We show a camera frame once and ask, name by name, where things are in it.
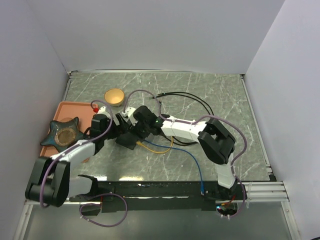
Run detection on yellow ethernet cable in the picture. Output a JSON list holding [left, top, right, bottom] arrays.
[[136, 136, 174, 155]]

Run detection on black network switch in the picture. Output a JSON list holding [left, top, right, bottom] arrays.
[[115, 132, 140, 150]]

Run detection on blue ethernet cable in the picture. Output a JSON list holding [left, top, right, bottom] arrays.
[[143, 139, 206, 196]]

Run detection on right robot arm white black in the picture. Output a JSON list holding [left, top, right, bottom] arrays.
[[125, 106, 236, 200]]

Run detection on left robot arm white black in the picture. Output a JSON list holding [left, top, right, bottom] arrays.
[[25, 114, 120, 208]]

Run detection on yellow wooden bowl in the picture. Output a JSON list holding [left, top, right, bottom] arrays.
[[104, 88, 125, 107]]

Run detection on dark blue star dish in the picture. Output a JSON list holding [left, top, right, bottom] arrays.
[[40, 116, 85, 153]]

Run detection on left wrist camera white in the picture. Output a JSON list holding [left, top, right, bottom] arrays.
[[93, 106, 113, 119]]

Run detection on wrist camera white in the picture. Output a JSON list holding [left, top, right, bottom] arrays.
[[93, 106, 113, 119], [121, 107, 137, 125]]

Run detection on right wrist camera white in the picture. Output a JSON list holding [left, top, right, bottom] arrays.
[[121, 107, 137, 125]]

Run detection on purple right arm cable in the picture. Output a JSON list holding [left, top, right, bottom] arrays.
[[122, 89, 249, 220]]

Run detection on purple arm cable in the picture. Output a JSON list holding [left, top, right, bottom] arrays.
[[39, 99, 128, 228], [122, 89, 249, 220]]

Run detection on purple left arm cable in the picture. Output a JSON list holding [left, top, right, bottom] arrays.
[[39, 99, 128, 228]]

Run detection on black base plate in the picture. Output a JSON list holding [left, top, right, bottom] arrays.
[[69, 181, 247, 213]]

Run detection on aluminium frame rail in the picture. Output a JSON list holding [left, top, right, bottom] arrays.
[[243, 181, 289, 202]]

